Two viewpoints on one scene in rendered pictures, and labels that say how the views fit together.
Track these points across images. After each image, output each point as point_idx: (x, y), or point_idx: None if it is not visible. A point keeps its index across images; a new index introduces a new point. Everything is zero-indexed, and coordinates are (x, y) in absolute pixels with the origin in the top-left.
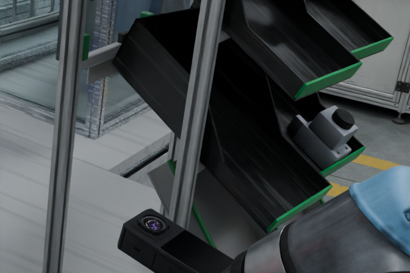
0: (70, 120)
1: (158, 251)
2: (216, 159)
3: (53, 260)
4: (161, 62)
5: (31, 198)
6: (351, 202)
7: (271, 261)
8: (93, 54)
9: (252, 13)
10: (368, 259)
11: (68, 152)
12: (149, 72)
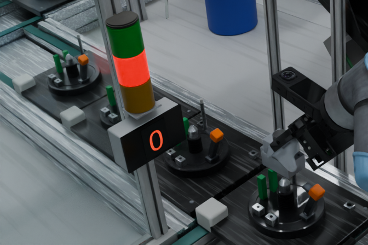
0: (272, 12)
1: (287, 89)
2: (356, 32)
3: (276, 98)
4: None
5: (289, 58)
6: (363, 60)
7: (333, 93)
8: None
9: None
10: (366, 90)
11: (274, 32)
12: None
